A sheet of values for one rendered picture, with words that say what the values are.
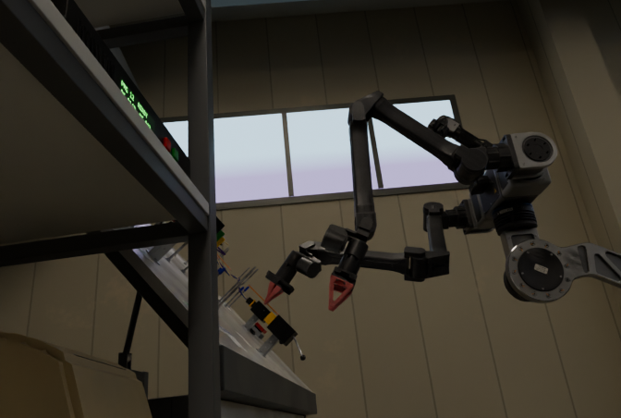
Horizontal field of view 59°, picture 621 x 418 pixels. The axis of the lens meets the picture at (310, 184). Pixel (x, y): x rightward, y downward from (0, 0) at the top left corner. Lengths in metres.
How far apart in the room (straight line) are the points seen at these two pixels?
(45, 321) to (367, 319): 1.98
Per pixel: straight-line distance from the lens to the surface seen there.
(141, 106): 0.70
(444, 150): 1.72
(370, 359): 3.46
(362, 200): 1.60
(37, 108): 0.60
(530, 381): 3.67
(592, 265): 1.93
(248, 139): 3.93
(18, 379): 0.60
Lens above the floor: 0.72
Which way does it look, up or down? 25 degrees up
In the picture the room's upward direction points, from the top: 6 degrees counter-clockwise
